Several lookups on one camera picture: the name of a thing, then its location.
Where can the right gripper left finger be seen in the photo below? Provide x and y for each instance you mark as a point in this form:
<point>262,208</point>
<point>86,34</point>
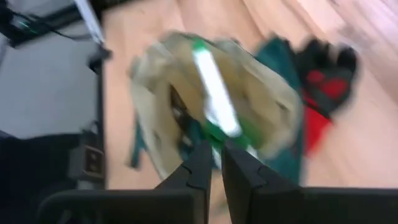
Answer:
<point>186,193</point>

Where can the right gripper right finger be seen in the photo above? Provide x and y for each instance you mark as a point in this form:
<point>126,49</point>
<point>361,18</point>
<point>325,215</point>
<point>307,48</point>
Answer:
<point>248,193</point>

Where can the green spray bottle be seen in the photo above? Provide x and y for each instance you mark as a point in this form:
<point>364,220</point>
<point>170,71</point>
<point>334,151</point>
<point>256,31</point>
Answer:
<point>217,99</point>

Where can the beige green-trimmed gardening bag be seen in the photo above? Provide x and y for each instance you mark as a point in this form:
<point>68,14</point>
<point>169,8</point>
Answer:
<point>258,93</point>

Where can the black and red glove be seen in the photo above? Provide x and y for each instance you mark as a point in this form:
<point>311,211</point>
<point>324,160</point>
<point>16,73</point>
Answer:
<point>326,90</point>

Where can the silver aluminium strip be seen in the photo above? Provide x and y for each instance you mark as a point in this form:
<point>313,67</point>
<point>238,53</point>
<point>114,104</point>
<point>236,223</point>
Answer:
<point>90,21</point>

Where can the black controller box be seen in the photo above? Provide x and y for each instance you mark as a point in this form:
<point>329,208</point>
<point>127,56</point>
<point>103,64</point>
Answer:
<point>15,25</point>

